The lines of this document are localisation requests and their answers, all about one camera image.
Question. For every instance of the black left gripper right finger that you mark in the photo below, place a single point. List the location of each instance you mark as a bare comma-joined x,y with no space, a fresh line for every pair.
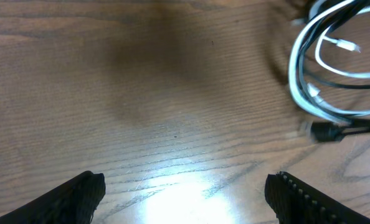
295,202

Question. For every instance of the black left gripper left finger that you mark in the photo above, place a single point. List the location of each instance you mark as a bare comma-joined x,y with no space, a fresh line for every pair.
73,202

